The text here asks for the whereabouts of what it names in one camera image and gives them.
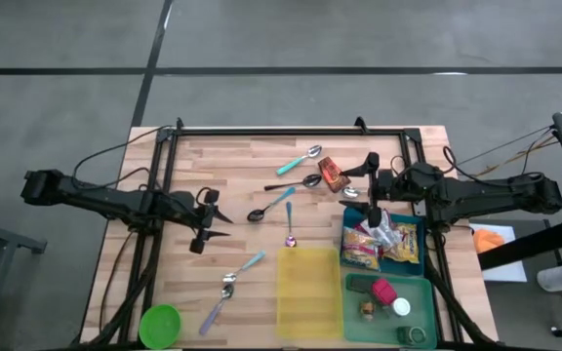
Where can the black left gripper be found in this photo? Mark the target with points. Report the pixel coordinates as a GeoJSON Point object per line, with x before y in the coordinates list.
{"type": "Point", "coordinates": [202, 217]}

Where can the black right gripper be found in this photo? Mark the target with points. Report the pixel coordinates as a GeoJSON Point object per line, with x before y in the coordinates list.
{"type": "Point", "coordinates": [384, 185]}

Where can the orange brown candy wrapper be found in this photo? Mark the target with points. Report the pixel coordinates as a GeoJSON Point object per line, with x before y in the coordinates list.
{"type": "Point", "coordinates": [332, 173]}

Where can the beef ramen noodle packet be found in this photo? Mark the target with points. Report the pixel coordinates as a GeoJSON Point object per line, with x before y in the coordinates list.
{"type": "Point", "coordinates": [359, 248]}

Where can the all-black metal spoon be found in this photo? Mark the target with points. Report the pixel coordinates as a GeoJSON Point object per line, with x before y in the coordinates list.
{"type": "Point", "coordinates": [311, 181]}

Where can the iridescent rainbow spoon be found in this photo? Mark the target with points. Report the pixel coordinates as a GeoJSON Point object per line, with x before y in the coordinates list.
{"type": "Point", "coordinates": [289, 219]}

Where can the dark green pepper tin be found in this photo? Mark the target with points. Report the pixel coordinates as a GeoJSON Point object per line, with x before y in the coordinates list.
{"type": "Point", "coordinates": [359, 284]}

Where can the yellow translucent plastic bin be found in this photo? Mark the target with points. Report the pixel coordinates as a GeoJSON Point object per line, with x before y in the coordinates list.
{"type": "Point", "coordinates": [310, 292]}

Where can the white-lid glass spice jar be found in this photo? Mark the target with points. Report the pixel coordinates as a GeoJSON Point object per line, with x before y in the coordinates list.
{"type": "Point", "coordinates": [401, 307]}

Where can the green-lid spice jar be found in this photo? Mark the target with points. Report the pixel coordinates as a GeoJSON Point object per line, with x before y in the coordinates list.
{"type": "Point", "coordinates": [412, 335]}

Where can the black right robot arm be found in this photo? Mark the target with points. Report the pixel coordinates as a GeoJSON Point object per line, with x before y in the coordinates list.
{"type": "Point", "coordinates": [481, 195]}

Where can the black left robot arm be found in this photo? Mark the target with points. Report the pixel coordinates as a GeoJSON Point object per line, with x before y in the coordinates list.
{"type": "Point", "coordinates": [115, 200]}

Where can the plain silver spoon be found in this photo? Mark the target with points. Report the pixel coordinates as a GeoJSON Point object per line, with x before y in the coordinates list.
{"type": "Point", "coordinates": [350, 192]}

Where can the blue plastic bin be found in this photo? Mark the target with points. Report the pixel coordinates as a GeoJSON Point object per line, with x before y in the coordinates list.
{"type": "Point", "coordinates": [410, 268]}

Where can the green plastic bowl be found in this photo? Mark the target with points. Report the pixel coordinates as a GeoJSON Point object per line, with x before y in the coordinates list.
{"type": "Point", "coordinates": [159, 326]}

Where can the green translucent plastic bin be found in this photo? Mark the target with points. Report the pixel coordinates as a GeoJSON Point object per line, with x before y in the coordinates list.
{"type": "Point", "coordinates": [422, 297]}

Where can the orange round object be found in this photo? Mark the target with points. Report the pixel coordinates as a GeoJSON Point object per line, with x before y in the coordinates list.
{"type": "Point", "coordinates": [487, 240]}

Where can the white paper sheet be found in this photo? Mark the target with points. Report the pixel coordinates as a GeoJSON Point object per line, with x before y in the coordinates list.
{"type": "Point", "coordinates": [510, 273]}

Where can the black aluminium table frame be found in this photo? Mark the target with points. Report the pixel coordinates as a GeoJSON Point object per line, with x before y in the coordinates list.
{"type": "Point", "coordinates": [286, 131]}

